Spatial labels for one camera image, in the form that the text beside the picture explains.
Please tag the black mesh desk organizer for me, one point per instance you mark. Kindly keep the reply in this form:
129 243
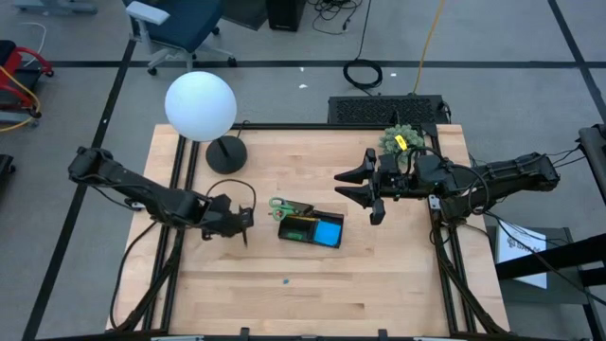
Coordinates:
303 226

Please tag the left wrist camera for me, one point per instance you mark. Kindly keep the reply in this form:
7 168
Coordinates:
246 218

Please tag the white globe table lamp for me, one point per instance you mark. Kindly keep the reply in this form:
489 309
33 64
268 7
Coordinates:
201 106

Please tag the black table edge clamp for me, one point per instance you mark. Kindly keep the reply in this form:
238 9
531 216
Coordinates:
382 333
244 332

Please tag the small potted green plant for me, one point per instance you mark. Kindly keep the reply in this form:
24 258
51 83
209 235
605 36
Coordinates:
388 144

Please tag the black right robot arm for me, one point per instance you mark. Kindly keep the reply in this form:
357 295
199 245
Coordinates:
511 177

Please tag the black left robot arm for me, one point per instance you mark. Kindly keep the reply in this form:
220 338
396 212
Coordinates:
132 187

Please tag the black ballpoint pen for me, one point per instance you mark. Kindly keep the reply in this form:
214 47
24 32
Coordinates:
244 238

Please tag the black tower box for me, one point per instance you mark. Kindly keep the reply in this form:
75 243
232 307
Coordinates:
285 14

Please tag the red cart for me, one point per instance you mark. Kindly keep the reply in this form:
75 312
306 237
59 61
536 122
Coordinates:
12 61

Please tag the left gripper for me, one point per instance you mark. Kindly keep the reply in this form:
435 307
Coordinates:
222 218

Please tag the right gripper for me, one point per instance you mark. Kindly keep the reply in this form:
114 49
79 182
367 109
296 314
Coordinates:
395 180

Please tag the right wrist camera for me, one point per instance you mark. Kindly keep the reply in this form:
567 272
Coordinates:
378 215

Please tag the grey side table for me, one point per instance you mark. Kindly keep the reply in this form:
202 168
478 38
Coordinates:
558 291

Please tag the white paper sheet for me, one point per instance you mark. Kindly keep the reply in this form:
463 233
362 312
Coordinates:
516 246

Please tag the black keyboard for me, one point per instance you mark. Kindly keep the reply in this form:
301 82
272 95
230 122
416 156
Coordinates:
386 110

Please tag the blue office chair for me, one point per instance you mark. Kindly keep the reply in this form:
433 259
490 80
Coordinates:
184 21

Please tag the green sticky note pad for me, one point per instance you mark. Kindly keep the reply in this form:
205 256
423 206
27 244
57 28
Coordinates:
296 235

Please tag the blue sticky note pad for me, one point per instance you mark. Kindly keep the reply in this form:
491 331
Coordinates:
327 233

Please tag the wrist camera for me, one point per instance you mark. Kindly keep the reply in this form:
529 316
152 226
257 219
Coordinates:
378 215
246 218

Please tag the yellow pencil pink eraser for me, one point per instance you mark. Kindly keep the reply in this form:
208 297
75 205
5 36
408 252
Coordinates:
303 218

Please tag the black metal beam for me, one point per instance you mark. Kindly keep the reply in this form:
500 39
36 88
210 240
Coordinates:
544 260

